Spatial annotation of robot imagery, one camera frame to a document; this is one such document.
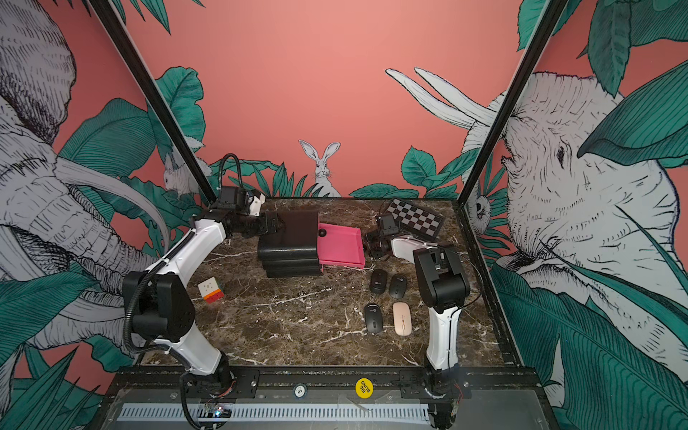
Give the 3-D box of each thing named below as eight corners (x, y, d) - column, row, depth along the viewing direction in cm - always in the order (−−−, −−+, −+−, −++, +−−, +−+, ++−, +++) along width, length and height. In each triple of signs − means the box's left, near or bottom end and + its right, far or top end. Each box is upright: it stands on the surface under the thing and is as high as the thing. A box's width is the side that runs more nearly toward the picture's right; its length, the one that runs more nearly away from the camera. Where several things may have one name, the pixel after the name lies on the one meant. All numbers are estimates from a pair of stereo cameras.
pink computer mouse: (395, 336, 85) (396, 334, 83) (392, 304, 92) (393, 302, 90) (412, 336, 85) (414, 334, 83) (408, 304, 92) (409, 302, 90)
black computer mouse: (365, 333, 85) (365, 331, 83) (364, 306, 91) (365, 303, 89) (382, 333, 85) (383, 331, 83) (380, 306, 91) (381, 303, 89)
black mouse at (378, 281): (370, 293, 94) (371, 290, 93) (369, 271, 100) (370, 269, 98) (388, 293, 94) (388, 290, 93) (386, 271, 100) (386, 269, 98)
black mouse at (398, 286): (389, 298, 93) (390, 295, 91) (387, 276, 99) (388, 273, 97) (408, 298, 93) (409, 295, 91) (404, 277, 99) (406, 273, 97)
